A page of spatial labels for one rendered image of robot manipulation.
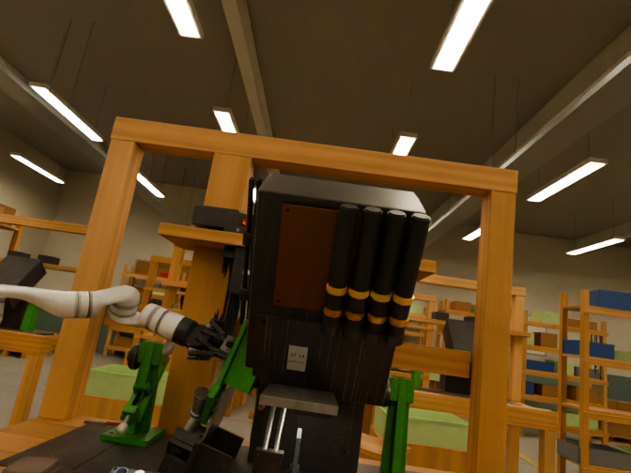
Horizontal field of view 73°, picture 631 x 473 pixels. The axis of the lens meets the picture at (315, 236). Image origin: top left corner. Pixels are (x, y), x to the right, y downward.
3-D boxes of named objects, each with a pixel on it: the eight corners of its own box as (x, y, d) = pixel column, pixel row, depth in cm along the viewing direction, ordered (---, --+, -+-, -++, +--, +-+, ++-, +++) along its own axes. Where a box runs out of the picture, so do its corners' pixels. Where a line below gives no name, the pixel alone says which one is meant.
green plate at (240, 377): (238, 415, 102) (274, 332, 106) (207, 401, 102) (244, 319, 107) (246, 407, 113) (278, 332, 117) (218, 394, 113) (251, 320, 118)
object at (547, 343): (609, 449, 744) (608, 319, 792) (425, 421, 750) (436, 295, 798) (589, 440, 797) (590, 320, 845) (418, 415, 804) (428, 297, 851)
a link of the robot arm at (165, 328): (185, 335, 124) (166, 327, 125) (190, 309, 118) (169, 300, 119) (167, 358, 117) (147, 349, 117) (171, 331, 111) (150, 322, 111)
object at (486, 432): (503, 487, 133) (515, 193, 153) (37, 417, 136) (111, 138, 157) (492, 478, 141) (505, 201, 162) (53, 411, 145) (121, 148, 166)
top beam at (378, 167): (517, 193, 153) (518, 170, 155) (109, 138, 157) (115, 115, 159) (506, 201, 162) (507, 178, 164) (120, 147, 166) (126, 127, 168)
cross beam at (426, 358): (469, 378, 148) (470, 352, 150) (102, 325, 151) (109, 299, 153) (464, 376, 153) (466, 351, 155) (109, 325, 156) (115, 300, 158)
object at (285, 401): (336, 422, 85) (338, 405, 86) (256, 410, 85) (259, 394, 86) (329, 393, 123) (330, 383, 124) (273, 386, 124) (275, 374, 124)
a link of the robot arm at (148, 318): (150, 343, 115) (158, 316, 112) (100, 321, 116) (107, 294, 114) (164, 331, 122) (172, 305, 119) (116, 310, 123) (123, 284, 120)
